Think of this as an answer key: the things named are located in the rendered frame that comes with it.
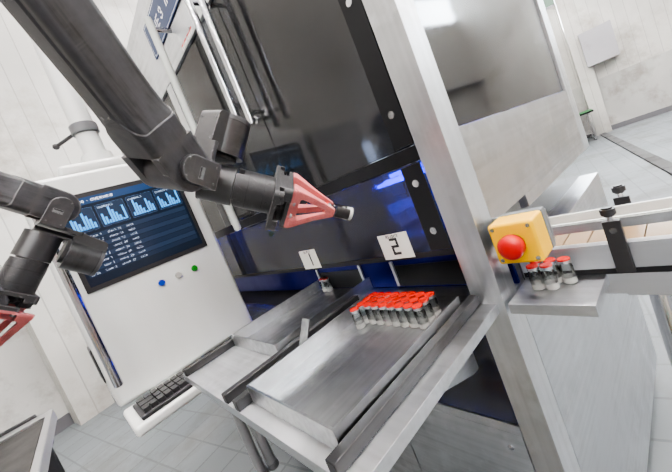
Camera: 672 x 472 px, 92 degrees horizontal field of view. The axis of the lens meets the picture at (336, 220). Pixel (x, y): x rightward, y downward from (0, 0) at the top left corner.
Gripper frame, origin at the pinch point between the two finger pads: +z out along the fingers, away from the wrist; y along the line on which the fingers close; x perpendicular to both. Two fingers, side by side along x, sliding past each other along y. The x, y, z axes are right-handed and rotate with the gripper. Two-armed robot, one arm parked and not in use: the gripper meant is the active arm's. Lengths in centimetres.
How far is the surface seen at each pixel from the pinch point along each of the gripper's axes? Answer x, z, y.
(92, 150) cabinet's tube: 35, -68, 75
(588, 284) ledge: -1.6, 44.9, -9.3
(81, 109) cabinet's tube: 25, -75, 83
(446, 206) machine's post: -3.4, 22.7, 5.0
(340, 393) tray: 24.2, 8.0, -15.3
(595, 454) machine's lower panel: 37, 73, -17
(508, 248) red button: -3.8, 28.2, -7.2
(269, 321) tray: 56, 1, 27
